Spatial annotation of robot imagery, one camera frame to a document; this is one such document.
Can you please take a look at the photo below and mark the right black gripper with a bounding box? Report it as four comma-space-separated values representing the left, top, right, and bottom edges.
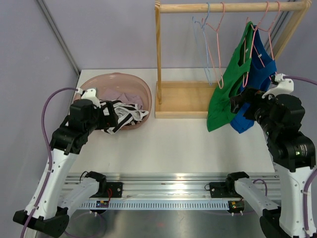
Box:
230, 85, 278, 137

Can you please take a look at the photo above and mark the black white striped tank top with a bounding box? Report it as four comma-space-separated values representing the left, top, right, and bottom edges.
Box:
100, 100, 149, 134

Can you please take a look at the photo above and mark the green tank top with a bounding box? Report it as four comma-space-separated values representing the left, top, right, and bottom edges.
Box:
207, 21, 254, 132

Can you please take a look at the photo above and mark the pink tank top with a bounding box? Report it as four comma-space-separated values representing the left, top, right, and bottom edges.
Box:
99, 89, 143, 110

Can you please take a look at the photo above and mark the pink hanger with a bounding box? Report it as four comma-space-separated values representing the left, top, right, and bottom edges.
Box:
201, 2, 225, 89
242, 1, 270, 89
254, 1, 281, 61

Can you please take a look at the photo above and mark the light blue wire hanger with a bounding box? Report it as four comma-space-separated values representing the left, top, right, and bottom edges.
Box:
192, 2, 212, 85

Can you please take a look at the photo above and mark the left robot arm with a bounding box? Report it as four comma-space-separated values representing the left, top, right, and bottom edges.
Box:
13, 99, 118, 238

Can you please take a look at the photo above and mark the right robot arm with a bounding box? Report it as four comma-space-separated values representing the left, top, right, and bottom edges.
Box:
207, 88, 317, 238

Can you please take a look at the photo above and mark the blue tank top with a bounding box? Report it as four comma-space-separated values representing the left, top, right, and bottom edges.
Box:
230, 32, 277, 133

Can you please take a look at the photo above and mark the pink hanger under blue top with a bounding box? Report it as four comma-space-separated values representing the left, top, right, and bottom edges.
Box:
254, 1, 281, 61

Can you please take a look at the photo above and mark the pink plastic basin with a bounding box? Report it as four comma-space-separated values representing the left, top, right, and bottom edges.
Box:
70, 73, 152, 132

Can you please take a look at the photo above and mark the wooden clothes rack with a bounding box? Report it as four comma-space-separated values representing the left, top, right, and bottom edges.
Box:
155, 0, 312, 119

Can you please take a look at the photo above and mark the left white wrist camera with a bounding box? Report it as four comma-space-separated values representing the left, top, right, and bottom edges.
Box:
76, 88, 101, 108

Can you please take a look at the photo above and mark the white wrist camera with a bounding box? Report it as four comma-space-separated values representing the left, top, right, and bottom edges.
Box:
262, 73, 294, 99
76, 88, 101, 108

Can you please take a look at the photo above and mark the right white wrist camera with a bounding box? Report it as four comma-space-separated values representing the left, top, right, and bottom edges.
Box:
262, 73, 294, 99

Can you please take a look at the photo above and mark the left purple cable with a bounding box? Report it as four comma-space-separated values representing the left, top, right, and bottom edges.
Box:
19, 87, 105, 238

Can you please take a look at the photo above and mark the aluminium rail frame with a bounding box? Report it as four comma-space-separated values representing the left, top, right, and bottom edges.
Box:
61, 173, 281, 200

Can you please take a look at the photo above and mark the white slotted cable duct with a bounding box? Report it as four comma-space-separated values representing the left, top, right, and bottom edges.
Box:
79, 200, 229, 210

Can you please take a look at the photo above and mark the left corner aluminium post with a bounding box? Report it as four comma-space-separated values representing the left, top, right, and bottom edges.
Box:
35, 0, 81, 76

